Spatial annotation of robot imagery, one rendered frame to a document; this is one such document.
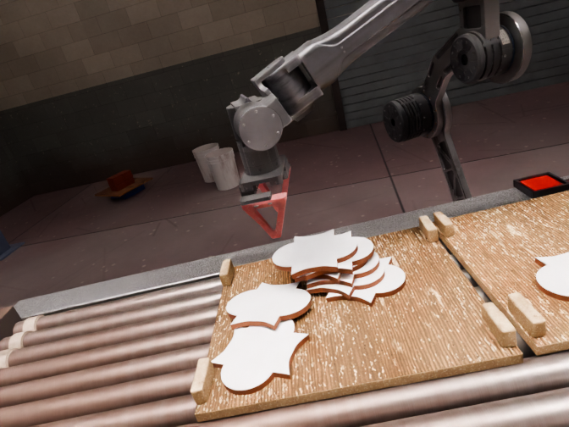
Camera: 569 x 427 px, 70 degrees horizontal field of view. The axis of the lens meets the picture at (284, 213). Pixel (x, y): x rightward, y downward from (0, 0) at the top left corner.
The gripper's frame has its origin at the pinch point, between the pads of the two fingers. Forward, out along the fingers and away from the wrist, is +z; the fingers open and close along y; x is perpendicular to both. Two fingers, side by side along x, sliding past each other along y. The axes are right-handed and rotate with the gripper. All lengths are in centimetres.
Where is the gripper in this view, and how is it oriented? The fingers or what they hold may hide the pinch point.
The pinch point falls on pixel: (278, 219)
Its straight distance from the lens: 67.9
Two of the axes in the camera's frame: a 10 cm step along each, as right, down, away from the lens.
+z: 2.4, 8.8, 4.1
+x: 9.7, -1.9, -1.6
